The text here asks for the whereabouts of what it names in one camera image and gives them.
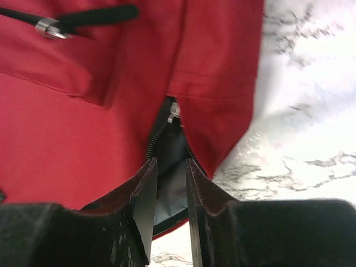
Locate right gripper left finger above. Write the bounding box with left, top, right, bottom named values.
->
left=1, top=159, right=157, bottom=266

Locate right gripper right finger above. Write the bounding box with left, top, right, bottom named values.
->
left=186, top=160, right=355, bottom=266

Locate red backpack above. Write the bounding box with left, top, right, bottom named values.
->
left=1, top=1, right=264, bottom=238

